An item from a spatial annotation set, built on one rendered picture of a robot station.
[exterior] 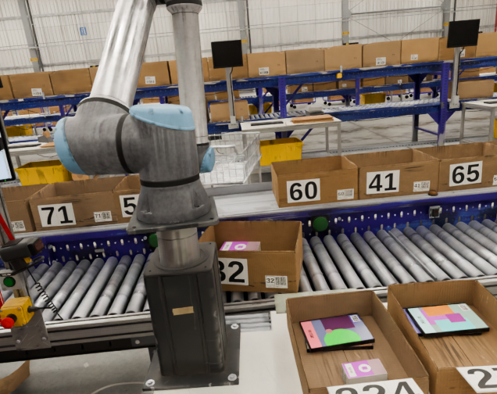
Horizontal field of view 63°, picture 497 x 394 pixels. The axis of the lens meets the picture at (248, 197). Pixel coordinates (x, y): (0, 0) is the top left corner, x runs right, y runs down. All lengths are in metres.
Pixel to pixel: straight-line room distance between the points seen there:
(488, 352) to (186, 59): 1.23
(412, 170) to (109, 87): 1.47
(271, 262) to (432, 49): 5.96
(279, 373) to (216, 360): 0.17
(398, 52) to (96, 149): 6.16
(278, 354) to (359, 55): 5.79
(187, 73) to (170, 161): 0.48
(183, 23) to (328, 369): 1.11
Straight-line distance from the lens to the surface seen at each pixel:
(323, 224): 1.96
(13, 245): 1.46
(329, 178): 1.97
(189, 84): 1.38
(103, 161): 1.03
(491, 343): 1.39
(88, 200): 2.05
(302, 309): 1.35
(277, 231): 1.74
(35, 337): 1.68
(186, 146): 0.98
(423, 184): 2.15
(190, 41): 1.39
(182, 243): 1.05
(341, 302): 1.36
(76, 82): 6.75
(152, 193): 1.00
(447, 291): 1.48
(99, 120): 1.05
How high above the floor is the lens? 1.55
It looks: 18 degrees down
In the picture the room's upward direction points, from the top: 5 degrees counter-clockwise
